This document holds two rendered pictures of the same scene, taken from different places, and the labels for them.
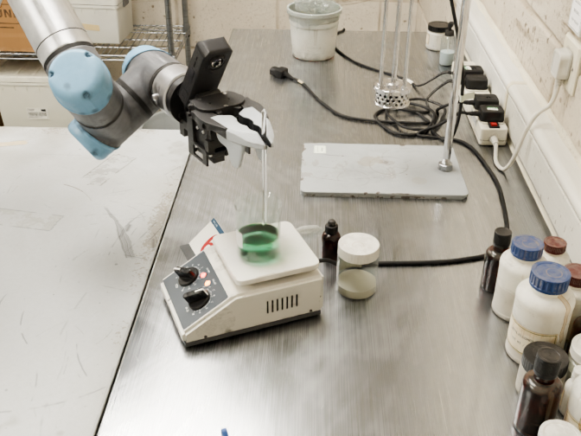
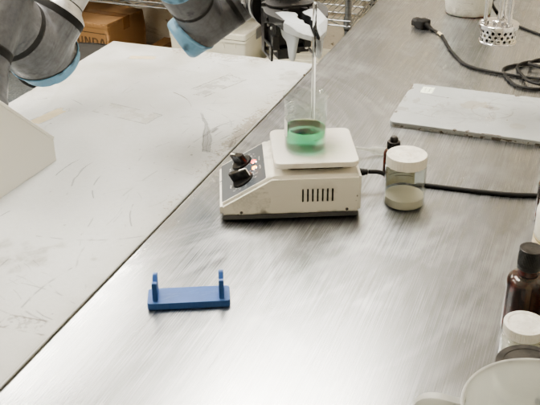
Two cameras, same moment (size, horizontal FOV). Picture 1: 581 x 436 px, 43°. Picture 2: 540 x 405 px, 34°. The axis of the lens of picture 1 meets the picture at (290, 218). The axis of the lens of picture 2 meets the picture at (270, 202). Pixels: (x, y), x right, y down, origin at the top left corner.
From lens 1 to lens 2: 0.38 m
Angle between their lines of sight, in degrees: 17
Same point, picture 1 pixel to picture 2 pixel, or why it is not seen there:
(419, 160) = (528, 110)
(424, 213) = (509, 154)
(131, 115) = (222, 17)
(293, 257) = (336, 153)
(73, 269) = (153, 153)
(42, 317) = (113, 182)
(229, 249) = (280, 141)
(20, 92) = not seen: hidden behind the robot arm
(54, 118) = not seen: hidden behind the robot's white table
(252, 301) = (287, 186)
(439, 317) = (475, 235)
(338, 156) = (443, 97)
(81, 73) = not seen: outside the picture
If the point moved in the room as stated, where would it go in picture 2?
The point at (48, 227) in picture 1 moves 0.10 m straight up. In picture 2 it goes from (145, 121) to (141, 68)
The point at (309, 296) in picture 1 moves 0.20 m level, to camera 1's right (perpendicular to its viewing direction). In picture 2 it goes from (345, 193) to (491, 214)
